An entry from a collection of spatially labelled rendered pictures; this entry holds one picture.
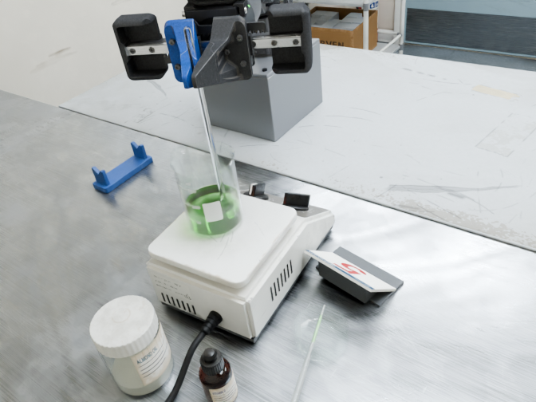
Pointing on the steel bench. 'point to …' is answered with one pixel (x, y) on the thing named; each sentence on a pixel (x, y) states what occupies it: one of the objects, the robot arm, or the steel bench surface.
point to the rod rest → (105, 181)
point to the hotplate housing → (280, 276)
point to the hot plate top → (273, 232)
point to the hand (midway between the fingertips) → (199, 65)
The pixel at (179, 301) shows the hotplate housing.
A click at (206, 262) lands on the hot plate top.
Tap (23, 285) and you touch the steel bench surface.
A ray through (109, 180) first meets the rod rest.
